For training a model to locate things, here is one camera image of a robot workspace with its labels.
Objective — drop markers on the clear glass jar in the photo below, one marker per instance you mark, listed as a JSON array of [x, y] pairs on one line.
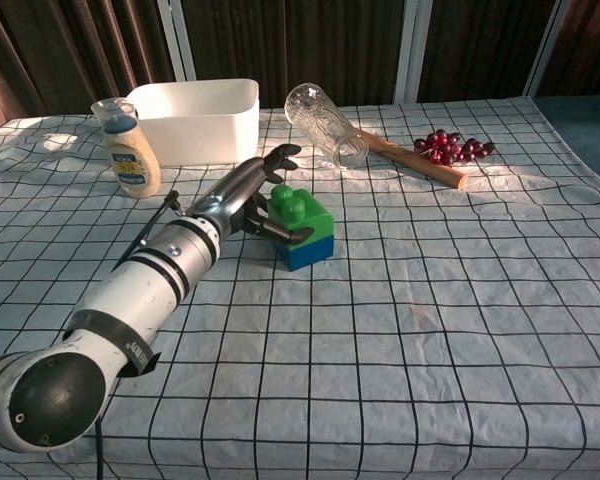
[[325, 125]]

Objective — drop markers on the green toy block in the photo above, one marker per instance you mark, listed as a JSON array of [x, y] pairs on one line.
[[300, 207]]

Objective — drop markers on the white frame post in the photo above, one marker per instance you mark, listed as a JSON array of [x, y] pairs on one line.
[[177, 37], [410, 50], [547, 47]]

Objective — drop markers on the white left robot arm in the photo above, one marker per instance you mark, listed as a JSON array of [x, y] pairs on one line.
[[130, 295]]

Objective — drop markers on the white plastic bin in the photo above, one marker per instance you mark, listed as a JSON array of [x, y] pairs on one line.
[[200, 120]]

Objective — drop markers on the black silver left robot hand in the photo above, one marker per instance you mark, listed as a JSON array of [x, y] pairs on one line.
[[240, 192]]

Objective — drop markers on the red grape bunch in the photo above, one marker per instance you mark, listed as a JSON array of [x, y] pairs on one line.
[[450, 147]]

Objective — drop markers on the dark brown curtain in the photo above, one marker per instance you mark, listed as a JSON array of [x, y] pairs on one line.
[[300, 45]]

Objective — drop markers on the white grid tablecloth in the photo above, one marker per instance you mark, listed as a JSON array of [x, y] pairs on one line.
[[380, 325]]

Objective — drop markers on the wooden rolling pin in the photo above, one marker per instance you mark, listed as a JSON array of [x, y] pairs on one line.
[[420, 162]]

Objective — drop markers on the blue toy block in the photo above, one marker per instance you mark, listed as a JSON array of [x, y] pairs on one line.
[[310, 252]]

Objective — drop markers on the mayonnaise squeeze bottle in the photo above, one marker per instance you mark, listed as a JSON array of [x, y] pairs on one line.
[[130, 157]]

